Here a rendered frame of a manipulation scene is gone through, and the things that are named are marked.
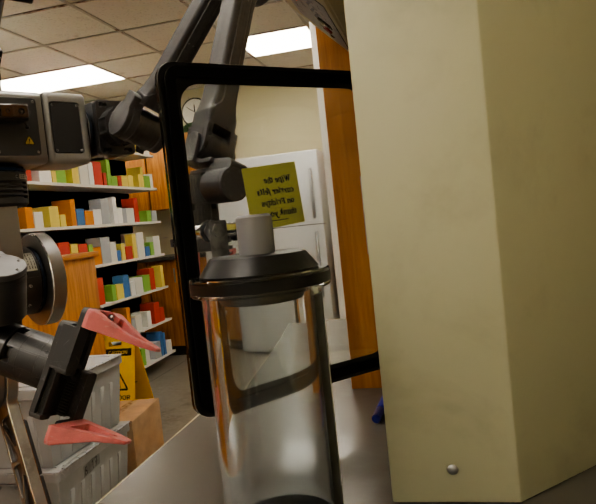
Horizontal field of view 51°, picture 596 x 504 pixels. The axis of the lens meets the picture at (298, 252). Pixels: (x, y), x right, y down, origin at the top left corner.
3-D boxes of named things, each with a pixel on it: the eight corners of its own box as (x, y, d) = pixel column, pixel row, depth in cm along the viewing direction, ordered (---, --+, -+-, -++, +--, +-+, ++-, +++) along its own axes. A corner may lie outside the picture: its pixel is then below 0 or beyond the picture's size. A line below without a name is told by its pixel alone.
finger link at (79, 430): (129, 396, 61) (48, 368, 63) (105, 469, 60) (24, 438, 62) (157, 393, 68) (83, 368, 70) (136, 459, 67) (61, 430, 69)
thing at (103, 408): (132, 419, 299) (124, 352, 298) (57, 472, 241) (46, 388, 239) (56, 421, 309) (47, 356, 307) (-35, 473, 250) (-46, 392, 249)
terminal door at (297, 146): (400, 363, 86) (371, 71, 84) (196, 421, 70) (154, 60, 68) (396, 363, 87) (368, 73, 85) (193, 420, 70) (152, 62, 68)
